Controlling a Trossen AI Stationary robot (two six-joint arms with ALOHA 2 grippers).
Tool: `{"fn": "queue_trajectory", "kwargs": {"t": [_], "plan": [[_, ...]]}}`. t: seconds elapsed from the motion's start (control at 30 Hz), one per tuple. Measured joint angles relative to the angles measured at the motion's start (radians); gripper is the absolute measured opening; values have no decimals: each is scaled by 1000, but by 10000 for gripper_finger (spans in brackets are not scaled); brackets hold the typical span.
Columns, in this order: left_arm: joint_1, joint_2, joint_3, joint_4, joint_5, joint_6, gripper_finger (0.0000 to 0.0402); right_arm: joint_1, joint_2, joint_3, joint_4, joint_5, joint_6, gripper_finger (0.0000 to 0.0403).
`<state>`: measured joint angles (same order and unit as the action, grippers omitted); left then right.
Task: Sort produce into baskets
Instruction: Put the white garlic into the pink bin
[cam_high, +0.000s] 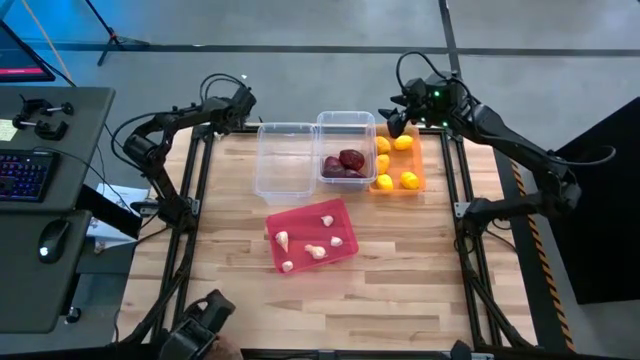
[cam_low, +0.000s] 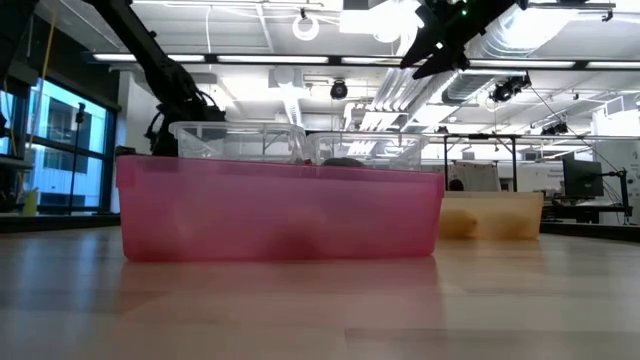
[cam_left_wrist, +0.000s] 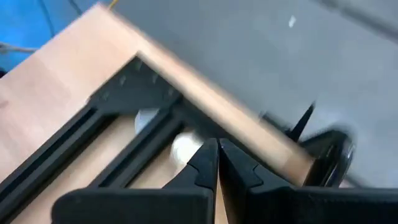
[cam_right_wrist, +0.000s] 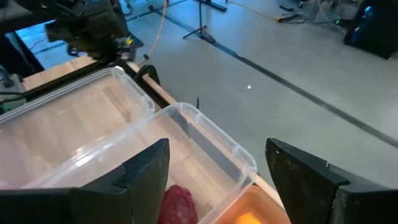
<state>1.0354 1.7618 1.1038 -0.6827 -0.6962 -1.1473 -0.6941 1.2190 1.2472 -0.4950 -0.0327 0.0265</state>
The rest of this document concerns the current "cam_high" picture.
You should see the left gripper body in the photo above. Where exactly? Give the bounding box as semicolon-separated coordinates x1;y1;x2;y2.
219;85;259;134

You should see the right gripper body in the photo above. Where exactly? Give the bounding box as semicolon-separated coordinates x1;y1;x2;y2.
403;74;471;129

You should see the orange plastic bin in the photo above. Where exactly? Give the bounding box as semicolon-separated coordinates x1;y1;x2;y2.
368;123;427;195

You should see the clear plastic bin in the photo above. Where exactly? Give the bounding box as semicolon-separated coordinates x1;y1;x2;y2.
253;122;320;206
316;110;378;192

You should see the pink plastic bin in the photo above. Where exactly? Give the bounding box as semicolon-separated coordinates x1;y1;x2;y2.
264;197;361;275

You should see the black tripod stand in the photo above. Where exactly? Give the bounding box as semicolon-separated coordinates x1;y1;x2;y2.
82;0;152;68

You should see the grey desk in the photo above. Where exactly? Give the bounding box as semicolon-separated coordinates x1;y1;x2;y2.
0;86;117;335

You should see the black screw clamp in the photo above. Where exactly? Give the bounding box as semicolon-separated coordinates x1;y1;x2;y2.
10;114;70;142
19;94;76;117

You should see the black handheld device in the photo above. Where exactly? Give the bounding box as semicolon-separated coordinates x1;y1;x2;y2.
158;288;237;360

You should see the desk computer monitor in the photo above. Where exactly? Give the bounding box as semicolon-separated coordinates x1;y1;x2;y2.
0;19;56;84

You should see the black backlit keyboard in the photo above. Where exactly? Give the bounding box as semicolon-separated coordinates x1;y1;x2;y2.
0;148;61;203

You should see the black computer mouse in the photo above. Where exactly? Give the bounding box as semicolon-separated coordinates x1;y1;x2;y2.
37;218;73;265

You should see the large black cabinet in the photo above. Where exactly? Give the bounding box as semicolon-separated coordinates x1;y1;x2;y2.
530;96;640;306

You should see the black round object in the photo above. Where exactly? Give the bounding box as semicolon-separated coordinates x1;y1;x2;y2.
449;339;475;360

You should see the person's hand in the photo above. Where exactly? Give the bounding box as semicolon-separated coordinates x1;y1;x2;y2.
202;333;245;360

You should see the black aluminium table frame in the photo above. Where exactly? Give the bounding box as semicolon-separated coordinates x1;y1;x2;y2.
112;109;539;360

